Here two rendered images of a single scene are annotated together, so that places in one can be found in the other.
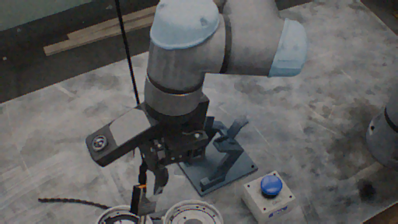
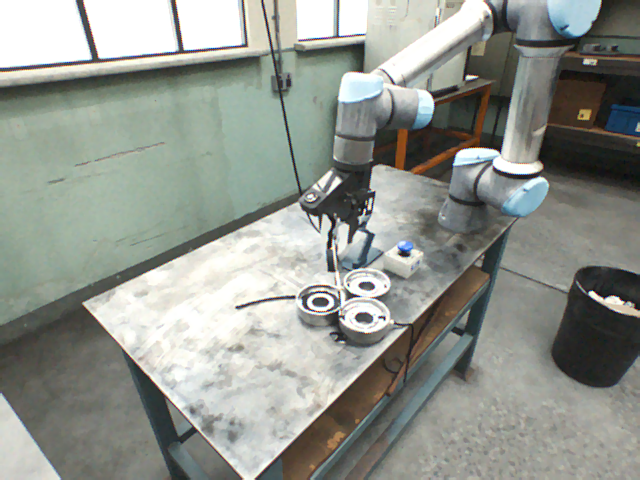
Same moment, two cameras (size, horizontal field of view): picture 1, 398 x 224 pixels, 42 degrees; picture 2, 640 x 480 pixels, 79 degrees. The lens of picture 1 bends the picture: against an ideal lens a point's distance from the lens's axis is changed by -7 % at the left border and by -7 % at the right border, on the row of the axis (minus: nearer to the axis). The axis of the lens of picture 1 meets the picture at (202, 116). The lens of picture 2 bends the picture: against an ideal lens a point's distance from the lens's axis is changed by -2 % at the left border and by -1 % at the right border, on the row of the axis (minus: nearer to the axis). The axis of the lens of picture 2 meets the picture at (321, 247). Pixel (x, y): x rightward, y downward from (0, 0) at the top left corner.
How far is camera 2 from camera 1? 47 cm
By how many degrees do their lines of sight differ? 21
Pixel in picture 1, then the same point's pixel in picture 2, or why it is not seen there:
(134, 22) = not seen: hidden behind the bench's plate
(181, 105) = (367, 151)
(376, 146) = (452, 222)
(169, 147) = (357, 195)
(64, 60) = not seen: hidden behind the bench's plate
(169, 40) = (360, 94)
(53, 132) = (225, 267)
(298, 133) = (396, 231)
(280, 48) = (420, 99)
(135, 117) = (331, 177)
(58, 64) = not seen: hidden behind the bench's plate
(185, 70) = (370, 118)
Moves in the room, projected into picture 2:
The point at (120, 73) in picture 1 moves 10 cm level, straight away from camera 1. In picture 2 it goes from (258, 228) to (246, 214)
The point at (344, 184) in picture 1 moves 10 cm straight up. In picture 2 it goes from (444, 247) to (450, 216)
